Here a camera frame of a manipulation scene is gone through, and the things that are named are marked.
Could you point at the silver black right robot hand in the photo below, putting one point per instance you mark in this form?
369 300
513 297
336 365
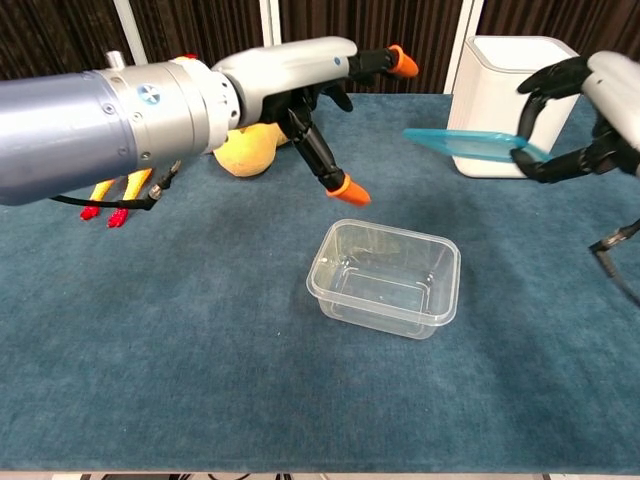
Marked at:
620 85

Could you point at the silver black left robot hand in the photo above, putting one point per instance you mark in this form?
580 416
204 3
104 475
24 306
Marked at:
280 75

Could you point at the teal container lid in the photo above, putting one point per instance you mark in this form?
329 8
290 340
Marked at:
460 145

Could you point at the clear plastic food container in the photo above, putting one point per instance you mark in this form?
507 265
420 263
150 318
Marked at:
385 295

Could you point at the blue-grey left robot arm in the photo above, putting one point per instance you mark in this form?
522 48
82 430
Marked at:
60 135

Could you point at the yellow plush animal toy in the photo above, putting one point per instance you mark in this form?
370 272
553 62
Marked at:
245 155

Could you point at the dark slatted partition screen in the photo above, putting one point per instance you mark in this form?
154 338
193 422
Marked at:
200 30

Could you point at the white square trash bin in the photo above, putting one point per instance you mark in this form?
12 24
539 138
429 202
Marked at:
480 100

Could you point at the yellow rubber chicken toy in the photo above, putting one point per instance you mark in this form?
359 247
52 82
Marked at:
117 217

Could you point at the teal velvet table cloth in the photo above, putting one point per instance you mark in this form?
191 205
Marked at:
200 375

